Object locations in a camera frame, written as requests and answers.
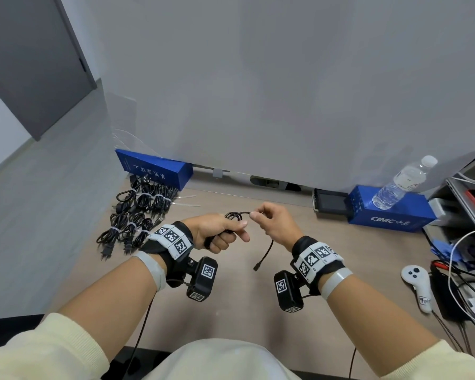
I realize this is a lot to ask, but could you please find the white game controller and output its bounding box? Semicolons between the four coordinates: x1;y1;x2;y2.
401;264;433;315

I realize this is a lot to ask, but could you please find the thick black power cable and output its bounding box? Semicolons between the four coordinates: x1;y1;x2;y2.
128;174;151;213

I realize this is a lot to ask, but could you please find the blue plastic item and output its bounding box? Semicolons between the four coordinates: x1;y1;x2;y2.
431;239;466;264

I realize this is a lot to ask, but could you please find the person's right hand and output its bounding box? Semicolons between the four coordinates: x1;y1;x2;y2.
248;203;305;253

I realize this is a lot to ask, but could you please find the right wrist marker strap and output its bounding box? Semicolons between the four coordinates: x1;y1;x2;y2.
291;236;346;296

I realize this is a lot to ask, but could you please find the grey left wristband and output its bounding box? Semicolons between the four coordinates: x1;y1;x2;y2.
132;251;168;292

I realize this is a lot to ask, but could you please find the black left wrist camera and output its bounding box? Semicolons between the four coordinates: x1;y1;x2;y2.
186;256;219;303

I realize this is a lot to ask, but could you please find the black left camera cable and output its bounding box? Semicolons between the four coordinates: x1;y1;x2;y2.
126;296;155;380

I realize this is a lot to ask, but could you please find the grey right wristband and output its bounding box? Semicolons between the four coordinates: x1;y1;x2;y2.
319;268;354;300

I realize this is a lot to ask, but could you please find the light wooden table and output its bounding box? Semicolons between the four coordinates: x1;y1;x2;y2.
51;177;475;380

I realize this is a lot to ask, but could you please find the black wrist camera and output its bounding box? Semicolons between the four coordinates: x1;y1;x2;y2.
273;271;305;314
186;256;219;303

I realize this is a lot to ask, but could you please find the black cable with two-pin plug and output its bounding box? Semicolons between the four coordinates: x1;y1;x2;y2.
120;213;144;254

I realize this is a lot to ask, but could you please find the grey wristband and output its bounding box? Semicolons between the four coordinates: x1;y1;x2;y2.
319;268;354;300
132;251;168;292

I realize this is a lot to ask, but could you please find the left wrist marker strap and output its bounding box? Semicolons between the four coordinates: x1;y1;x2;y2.
140;221;195;289

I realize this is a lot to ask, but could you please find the black office chair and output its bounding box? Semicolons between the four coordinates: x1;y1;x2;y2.
107;346;175;380

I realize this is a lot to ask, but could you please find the wrist marker strap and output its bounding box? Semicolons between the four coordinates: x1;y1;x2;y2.
140;221;195;289
291;236;346;296

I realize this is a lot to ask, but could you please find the black charger cable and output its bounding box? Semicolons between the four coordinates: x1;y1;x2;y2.
96;212;124;261

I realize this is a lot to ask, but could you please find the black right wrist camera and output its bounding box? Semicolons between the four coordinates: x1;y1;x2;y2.
273;271;305;314

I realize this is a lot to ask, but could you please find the clear plastic water bottle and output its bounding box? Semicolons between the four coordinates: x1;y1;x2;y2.
372;155;439;212

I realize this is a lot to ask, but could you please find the grey door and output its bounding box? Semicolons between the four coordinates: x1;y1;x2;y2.
0;0;98;142

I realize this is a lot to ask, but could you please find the thin black power cable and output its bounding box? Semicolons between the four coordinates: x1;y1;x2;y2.
162;185;179;216

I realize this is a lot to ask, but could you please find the small black screen device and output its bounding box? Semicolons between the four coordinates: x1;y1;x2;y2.
311;188;350;215

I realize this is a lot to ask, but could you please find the pile of black cables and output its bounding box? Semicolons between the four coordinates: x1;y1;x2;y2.
204;211;274;272

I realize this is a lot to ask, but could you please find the person's cream sweater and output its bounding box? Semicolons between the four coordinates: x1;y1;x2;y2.
142;338;301;380

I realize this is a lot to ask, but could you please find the person's left forearm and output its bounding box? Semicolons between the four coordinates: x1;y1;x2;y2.
0;256;159;380

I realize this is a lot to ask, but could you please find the blue rectangular box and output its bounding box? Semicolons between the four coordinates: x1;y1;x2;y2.
347;185;439;233

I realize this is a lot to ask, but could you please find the person's left hand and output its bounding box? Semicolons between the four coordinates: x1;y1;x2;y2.
180;213;251;254

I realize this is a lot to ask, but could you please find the black power adapter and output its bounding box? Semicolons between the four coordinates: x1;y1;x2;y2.
430;261;472;322

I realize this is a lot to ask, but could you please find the black cable with round plug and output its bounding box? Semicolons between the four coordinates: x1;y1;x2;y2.
116;189;138;215

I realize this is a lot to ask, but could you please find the person's right forearm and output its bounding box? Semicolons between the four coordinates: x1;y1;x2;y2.
324;277;475;380

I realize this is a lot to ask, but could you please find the blue triangular box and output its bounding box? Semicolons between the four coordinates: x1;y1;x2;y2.
115;149;194;191

